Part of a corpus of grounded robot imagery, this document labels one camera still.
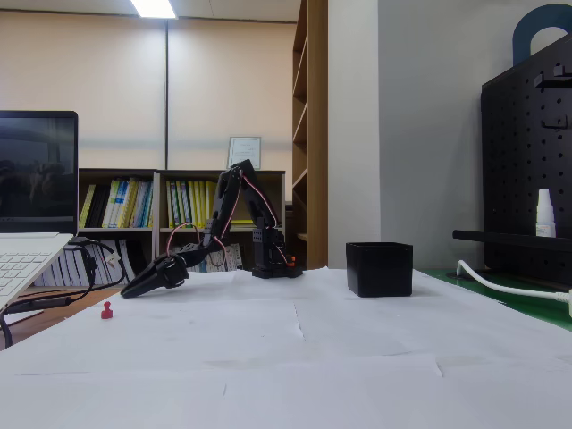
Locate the black square cup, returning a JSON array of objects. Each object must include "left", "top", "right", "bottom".
[{"left": 345, "top": 241, "right": 415, "bottom": 299}]

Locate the low wooden bookshelf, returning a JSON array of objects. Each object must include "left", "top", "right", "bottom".
[
  {"left": 154, "top": 168, "right": 287, "bottom": 273},
  {"left": 78, "top": 168, "right": 158, "bottom": 287}
]

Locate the framed white certificate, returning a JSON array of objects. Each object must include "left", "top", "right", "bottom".
[{"left": 227, "top": 135, "right": 263, "bottom": 171}]

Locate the white laptop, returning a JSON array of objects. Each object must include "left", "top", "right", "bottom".
[{"left": 0, "top": 110, "right": 80, "bottom": 314}]

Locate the tall wooden bookshelf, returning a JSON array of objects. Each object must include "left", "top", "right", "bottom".
[{"left": 291, "top": 0, "right": 330, "bottom": 271}]

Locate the rectangular ceiling light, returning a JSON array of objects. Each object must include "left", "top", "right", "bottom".
[{"left": 129, "top": 0, "right": 179, "bottom": 20}]

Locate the black pegboard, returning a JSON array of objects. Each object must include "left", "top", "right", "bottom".
[{"left": 452, "top": 31, "right": 572, "bottom": 287}]

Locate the small white bottle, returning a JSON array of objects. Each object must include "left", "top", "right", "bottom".
[{"left": 534, "top": 189, "right": 558, "bottom": 238}]

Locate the dark blue arch panel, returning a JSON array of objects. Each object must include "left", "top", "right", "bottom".
[{"left": 512, "top": 4, "right": 572, "bottom": 68}]

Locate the black laptop cable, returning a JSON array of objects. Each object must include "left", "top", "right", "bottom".
[{"left": 0, "top": 239, "right": 127, "bottom": 349}]

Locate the white power strip cable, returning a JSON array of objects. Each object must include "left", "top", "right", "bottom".
[{"left": 455, "top": 259, "right": 572, "bottom": 306}]

